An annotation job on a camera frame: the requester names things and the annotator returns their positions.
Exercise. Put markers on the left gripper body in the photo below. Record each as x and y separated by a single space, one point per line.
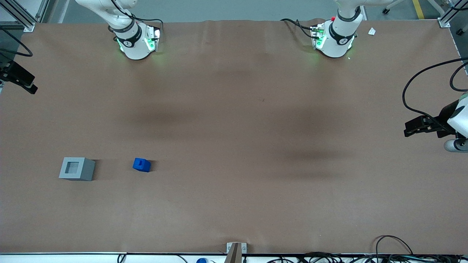
441 123

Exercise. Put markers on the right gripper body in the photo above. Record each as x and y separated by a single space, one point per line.
8 70

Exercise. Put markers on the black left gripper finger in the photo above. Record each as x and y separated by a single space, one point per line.
420 121
420 131

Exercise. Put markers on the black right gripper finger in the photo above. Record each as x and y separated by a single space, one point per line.
25 87
23 75

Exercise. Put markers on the blue plastic part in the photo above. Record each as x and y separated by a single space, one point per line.
142 165

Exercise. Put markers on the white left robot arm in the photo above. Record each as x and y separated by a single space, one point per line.
338 44

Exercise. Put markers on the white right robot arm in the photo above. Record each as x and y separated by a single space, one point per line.
133 45

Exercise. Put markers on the gray square base block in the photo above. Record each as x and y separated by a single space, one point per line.
86 171

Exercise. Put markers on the small black block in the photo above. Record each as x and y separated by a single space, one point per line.
460 31

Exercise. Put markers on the small white paper scrap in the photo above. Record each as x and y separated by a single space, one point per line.
372 31

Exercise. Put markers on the brown table cover mat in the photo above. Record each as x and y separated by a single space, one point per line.
234 146

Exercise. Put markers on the aluminium frame post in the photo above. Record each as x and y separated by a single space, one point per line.
27 18
449 14

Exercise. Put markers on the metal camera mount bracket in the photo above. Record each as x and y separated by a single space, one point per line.
236 252

